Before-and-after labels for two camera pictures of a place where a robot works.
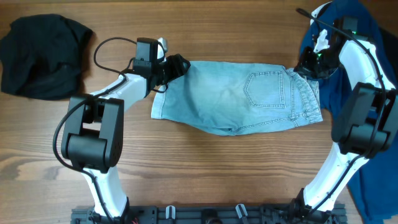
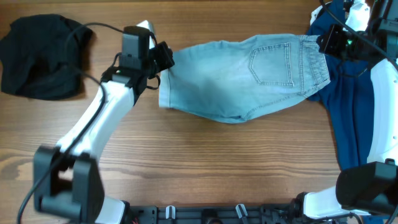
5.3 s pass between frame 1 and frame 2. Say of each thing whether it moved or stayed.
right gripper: moved
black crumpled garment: stayed
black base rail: stayed
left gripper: moved
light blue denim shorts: moved
